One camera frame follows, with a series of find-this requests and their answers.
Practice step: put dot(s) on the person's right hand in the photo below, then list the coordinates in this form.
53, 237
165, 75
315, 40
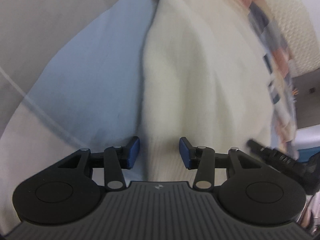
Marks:
307, 220

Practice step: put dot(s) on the cream and blue fleece sweater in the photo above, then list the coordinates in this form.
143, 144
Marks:
206, 79

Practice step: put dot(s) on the cream quilted headboard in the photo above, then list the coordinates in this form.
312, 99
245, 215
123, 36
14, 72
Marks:
295, 24

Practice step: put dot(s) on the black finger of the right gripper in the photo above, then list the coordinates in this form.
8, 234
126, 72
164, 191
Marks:
269, 155

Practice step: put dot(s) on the small items on shelf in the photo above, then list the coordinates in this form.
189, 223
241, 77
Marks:
295, 92

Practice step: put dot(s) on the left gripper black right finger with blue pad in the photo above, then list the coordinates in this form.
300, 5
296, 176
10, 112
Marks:
246, 188

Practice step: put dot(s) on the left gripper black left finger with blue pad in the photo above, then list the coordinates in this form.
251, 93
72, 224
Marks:
73, 187

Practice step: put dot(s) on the patchwork plaid bed cover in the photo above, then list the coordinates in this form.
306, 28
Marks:
72, 77

